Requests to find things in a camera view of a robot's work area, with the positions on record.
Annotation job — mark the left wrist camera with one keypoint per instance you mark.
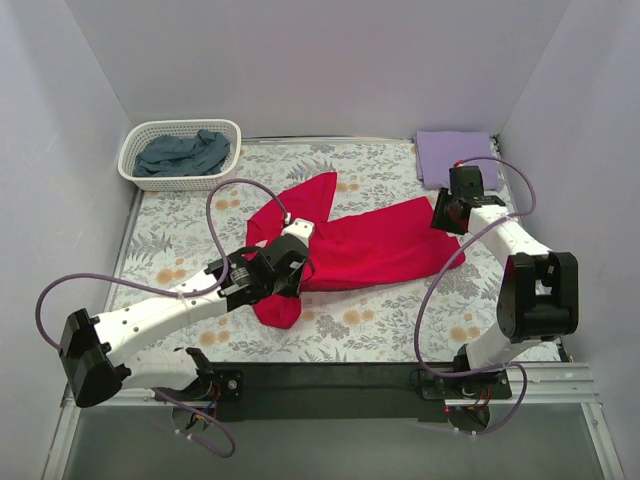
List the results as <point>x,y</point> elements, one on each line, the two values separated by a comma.
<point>301,229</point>

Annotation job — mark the crumpled grey-blue t shirt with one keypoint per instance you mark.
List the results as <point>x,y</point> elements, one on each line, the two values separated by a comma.
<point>172,156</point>

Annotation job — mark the white perforated plastic basket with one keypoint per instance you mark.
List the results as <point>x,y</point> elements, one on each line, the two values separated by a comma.
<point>140,136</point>

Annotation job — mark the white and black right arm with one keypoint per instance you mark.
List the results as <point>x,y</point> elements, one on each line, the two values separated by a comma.
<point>538,299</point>

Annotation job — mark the folded purple t shirt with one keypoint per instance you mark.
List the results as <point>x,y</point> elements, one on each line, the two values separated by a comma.
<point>436,153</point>

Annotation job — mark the aluminium frame rail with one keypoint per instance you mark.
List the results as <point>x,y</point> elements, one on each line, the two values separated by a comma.
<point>559,383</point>

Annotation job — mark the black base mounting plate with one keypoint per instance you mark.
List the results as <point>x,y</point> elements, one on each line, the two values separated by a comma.
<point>335,391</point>

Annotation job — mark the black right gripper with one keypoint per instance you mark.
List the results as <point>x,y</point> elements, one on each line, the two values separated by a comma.
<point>445,215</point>

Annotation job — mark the red t shirt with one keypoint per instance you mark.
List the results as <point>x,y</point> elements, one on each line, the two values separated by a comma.
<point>391,245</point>

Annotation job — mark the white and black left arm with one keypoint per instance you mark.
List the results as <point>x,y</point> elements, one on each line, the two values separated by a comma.
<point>104,354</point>

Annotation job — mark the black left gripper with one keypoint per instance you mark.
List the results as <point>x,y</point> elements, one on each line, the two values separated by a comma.
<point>296,278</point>

